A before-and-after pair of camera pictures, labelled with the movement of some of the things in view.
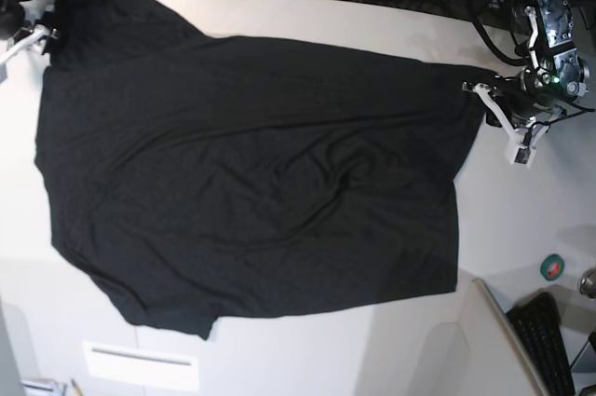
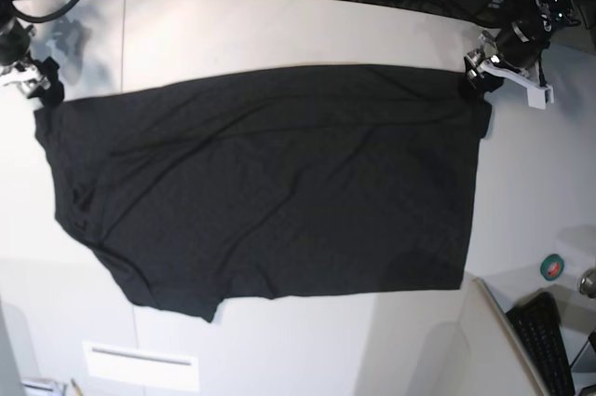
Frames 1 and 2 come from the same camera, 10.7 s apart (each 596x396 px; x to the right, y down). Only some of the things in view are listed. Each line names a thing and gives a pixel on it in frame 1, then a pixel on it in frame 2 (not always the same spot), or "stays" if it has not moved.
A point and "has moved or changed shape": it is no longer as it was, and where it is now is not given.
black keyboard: (538, 320) stays
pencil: (78, 390) stays
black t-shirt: (196, 177) has moved or changed shape
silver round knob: (588, 283) stays
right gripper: (520, 99) → (517, 45)
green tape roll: (552, 266) stays
